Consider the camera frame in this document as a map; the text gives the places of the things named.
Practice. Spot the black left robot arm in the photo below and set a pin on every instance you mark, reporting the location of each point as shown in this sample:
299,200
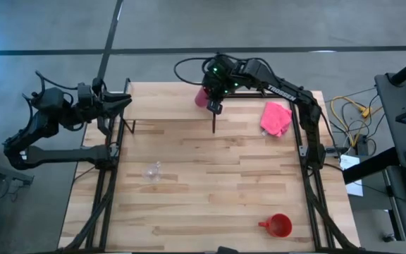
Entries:
58,154

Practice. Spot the wooden shelf with black frame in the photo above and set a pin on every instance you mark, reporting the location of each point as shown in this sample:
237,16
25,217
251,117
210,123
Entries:
164,102

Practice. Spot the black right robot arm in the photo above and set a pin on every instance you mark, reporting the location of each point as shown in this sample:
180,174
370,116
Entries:
284,92

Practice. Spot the grey side desk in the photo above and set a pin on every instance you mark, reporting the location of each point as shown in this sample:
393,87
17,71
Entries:
397,116

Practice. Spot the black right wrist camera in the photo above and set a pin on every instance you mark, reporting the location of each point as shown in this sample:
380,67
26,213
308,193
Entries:
215,106

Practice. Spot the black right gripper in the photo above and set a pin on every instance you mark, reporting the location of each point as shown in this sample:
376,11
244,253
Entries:
219,79

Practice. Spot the black metal table frame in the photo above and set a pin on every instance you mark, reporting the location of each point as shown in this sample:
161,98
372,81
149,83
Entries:
108,197

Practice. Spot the white paper sheet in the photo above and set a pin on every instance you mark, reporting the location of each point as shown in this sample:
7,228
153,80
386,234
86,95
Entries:
352,174

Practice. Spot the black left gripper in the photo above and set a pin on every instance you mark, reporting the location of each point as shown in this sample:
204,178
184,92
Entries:
99,104

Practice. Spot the pink plastic cup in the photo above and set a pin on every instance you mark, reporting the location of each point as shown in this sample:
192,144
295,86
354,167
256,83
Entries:
200,98

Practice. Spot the pink cloth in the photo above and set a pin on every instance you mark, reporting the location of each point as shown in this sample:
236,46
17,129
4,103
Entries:
275,118

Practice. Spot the red plastic mug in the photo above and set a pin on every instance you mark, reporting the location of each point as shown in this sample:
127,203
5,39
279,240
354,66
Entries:
280,225

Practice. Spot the black power strip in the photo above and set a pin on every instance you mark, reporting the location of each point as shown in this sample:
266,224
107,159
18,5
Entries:
362,145

